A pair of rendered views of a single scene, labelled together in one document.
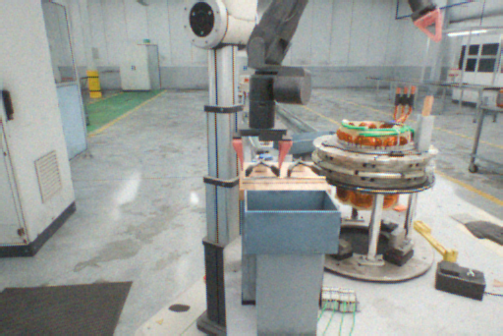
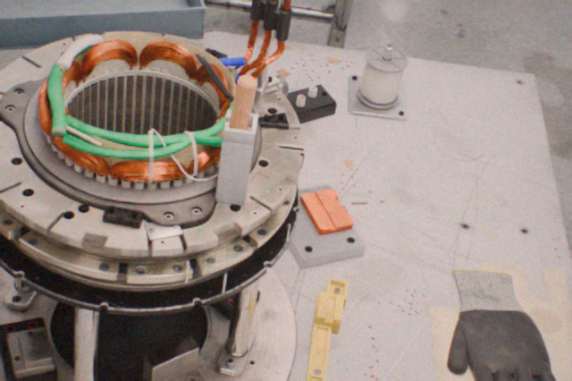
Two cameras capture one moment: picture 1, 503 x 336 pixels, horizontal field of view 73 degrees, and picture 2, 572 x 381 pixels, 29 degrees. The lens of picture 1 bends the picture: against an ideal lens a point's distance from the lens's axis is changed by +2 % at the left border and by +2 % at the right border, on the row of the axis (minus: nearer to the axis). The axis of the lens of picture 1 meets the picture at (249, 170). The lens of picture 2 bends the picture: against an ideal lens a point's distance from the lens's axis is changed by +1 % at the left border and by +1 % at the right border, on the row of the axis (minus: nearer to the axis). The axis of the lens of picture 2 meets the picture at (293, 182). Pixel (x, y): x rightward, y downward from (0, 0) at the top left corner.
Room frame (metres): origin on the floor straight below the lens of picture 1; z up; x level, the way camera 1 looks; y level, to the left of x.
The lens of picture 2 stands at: (0.10, -0.51, 1.81)
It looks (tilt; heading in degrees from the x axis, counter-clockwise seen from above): 43 degrees down; 1
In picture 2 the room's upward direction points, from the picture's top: 11 degrees clockwise
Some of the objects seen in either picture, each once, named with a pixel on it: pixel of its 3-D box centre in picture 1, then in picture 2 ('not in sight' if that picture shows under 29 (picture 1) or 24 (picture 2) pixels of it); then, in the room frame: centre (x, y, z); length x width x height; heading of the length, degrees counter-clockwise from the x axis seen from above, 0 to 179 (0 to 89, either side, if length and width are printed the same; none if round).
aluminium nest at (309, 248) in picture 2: (393, 210); (315, 223); (1.14, -0.53, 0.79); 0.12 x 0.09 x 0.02; 31
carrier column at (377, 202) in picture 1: (374, 227); (86, 347); (0.79, -0.32, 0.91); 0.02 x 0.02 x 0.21
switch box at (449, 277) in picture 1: (459, 278); not in sight; (0.71, -0.51, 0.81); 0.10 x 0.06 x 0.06; 63
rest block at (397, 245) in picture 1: (401, 241); (176, 374); (0.82, -0.41, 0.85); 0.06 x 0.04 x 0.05; 132
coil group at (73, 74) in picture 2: not in sight; (66, 85); (0.92, -0.26, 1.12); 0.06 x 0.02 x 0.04; 0
